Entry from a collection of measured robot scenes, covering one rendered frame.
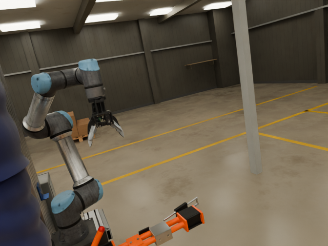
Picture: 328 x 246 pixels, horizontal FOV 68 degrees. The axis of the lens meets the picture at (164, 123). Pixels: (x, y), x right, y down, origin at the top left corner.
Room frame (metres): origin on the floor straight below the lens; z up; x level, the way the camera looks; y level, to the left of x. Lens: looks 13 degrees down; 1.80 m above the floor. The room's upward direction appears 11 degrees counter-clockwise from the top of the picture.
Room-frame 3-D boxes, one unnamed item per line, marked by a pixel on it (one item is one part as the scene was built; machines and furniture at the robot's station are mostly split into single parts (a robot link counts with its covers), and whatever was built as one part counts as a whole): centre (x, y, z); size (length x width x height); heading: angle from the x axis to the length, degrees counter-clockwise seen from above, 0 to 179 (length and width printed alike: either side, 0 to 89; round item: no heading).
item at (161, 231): (0.83, 0.09, 1.18); 0.07 x 0.07 x 0.04; 24
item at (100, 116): (1.01, 0.25, 1.66); 0.09 x 0.08 x 0.12; 22
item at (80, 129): (7.87, 2.80, 0.41); 1.36 x 0.97 x 0.82; 23
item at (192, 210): (0.88, -0.03, 1.18); 0.08 x 0.07 x 0.05; 114
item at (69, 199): (1.12, 0.56, 1.20); 0.13 x 0.12 x 0.14; 138
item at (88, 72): (1.02, 0.25, 1.82); 0.09 x 0.08 x 0.11; 48
